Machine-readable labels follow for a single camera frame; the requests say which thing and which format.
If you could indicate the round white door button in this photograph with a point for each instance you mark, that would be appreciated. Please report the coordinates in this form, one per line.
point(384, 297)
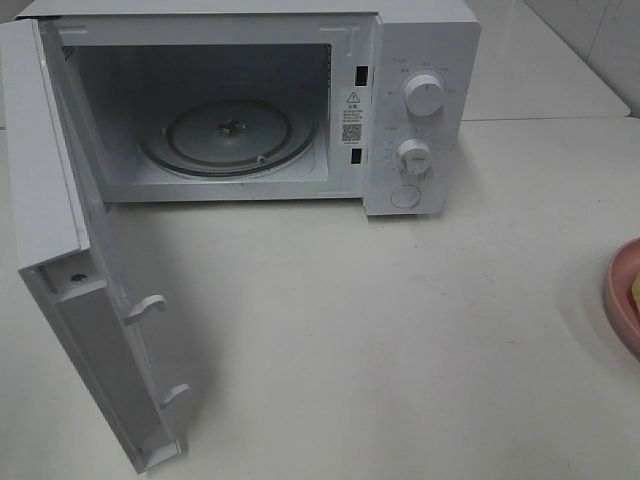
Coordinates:
point(405, 196)

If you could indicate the white timer knob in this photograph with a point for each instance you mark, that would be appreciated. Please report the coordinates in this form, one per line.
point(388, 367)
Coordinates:
point(414, 157)

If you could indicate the white microwave door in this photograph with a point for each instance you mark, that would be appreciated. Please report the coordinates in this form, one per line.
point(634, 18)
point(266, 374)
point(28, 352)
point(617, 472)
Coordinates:
point(67, 255)

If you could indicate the pink round plate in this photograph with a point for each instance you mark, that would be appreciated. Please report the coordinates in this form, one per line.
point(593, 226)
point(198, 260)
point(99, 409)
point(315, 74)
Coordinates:
point(621, 271)

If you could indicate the sandwich with lettuce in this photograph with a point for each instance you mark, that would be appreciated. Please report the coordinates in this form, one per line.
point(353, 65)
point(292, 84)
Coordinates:
point(634, 293)

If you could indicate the white warning label sticker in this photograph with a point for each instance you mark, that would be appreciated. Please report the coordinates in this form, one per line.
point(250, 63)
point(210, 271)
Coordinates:
point(354, 106)

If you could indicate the white microwave oven body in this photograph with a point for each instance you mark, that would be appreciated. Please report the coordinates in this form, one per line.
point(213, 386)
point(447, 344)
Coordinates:
point(131, 59)

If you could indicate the glass microwave turntable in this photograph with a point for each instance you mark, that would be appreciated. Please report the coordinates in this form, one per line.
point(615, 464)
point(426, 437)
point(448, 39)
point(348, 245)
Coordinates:
point(227, 138)

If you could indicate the upper white power knob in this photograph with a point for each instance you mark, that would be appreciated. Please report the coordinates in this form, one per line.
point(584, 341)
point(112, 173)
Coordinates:
point(424, 94)

